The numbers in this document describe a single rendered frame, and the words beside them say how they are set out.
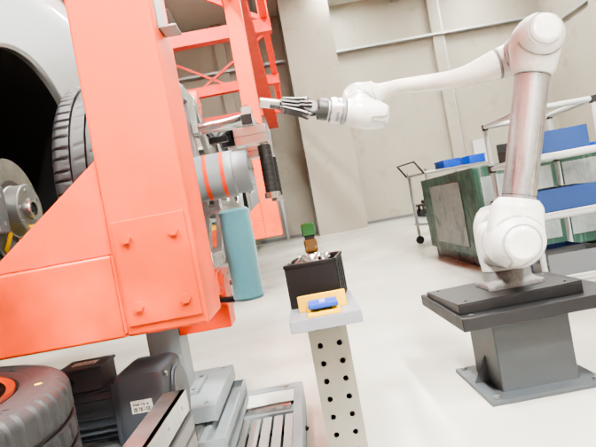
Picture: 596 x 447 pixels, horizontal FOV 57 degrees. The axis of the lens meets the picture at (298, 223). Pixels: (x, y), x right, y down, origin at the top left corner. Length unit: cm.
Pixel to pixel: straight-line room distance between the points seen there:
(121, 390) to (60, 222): 42
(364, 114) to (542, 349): 95
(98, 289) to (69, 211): 16
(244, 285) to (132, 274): 52
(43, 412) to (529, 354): 148
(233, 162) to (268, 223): 363
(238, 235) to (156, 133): 53
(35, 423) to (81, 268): 36
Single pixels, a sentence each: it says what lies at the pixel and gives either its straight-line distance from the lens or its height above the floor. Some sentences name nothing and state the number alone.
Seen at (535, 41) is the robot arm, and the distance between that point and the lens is 178.
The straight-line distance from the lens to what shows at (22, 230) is 177.
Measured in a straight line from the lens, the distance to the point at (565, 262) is 302.
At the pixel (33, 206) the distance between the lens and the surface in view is 181.
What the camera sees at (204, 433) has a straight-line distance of 157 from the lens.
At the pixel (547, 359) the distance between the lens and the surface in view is 196.
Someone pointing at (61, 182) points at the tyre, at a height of 87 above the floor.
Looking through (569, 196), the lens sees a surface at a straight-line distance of 302.
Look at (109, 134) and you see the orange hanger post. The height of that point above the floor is 91.
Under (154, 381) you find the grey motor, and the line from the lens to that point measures 133.
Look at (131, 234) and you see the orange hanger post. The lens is 108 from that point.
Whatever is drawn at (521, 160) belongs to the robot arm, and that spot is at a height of 73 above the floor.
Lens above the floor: 69
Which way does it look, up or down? 1 degrees down
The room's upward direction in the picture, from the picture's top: 10 degrees counter-clockwise
